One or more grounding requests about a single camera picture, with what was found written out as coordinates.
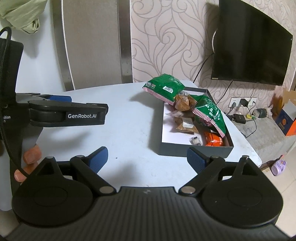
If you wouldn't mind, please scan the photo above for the black television cable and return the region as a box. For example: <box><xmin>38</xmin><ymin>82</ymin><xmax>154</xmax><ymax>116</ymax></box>
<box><xmin>193</xmin><ymin>53</ymin><xmax>233</xmax><ymax>106</ymax></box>

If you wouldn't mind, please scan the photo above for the grey wall panel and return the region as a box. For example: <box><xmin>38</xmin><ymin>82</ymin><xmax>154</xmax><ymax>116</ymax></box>
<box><xmin>51</xmin><ymin>1</ymin><xmax>133</xmax><ymax>91</ymax></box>

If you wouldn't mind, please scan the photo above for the orange blue cardboard box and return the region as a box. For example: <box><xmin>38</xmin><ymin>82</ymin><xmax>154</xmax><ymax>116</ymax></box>
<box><xmin>275</xmin><ymin>89</ymin><xmax>296</xmax><ymax>136</ymax></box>

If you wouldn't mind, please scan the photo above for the white wall socket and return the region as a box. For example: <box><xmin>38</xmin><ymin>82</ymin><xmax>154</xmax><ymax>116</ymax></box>
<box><xmin>228</xmin><ymin>97</ymin><xmax>257</xmax><ymax>108</ymax></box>

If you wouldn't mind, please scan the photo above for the brown yellow snack packet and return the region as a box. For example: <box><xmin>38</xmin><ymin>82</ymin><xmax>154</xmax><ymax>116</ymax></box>
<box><xmin>175</xmin><ymin>91</ymin><xmax>197</xmax><ymax>111</ymax></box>

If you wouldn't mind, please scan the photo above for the green cloth bag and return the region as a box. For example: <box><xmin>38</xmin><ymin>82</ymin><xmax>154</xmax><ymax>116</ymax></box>
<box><xmin>1</xmin><ymin>0</ymin><xmax>48</xmax><ymax>34</ymax></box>

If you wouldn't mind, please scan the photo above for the black power adapter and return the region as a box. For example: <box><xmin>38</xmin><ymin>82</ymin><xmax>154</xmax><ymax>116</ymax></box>
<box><xmin>240</xmin><ymin>98</ymin><xmax>249</xmax><ymax>107</ymax></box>

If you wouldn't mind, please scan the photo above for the black wall television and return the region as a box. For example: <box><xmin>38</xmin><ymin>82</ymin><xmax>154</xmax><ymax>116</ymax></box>
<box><xmin>211</xmin><ymin>1</ymin><xmax>293</xmax><ymax>86</ymax></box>

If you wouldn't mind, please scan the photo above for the orange snack packet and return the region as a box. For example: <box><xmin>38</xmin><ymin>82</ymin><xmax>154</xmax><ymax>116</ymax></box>
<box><xmin>205</xmin><ymin>132</ymin><xmax>223</xmax><ymax>147</ymax></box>

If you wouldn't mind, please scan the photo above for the black white clear packet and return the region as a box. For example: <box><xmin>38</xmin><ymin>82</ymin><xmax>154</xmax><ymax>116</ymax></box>
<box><xmin>166</xmin><ymin>110</ymin><xmax>199</xmax><ymax>135</ymax></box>

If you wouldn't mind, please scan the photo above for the black shallow box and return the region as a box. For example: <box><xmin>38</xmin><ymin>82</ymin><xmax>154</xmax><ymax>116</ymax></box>
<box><xmin>159</xmin><ymin>87</ymin><xmax>234</xmax><ymax>158</ymax></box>

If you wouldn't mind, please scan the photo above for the green snack bag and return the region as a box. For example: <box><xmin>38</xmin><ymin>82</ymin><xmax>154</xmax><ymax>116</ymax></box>
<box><xmin>190</xmin><ymin>94</ymin><xmax>226</xmax><ymax>138</ymax></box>
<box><xmin>142</xmin><ymin>74</ymin><xmax>185</xmax><ymax>106</ymax></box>

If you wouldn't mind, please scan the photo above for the person left hand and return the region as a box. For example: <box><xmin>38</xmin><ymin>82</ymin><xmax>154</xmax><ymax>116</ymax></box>
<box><xmin>14</xmin><ymin>145</ymin><xmax>42</xmax><ymax>183</ymax></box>

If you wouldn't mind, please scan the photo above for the purple bottle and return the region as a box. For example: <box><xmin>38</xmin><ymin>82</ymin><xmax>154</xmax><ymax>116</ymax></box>
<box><xmin>271</xmin><ymin>159</ymin><xmax>287</xmax><ymax>176</ymax></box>

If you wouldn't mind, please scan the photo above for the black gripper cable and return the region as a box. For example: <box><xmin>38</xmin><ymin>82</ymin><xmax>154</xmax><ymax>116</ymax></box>
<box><xmin>0</xmin><ymin>26</ymin><xmax>31</xmax><ymax>179</ymax></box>

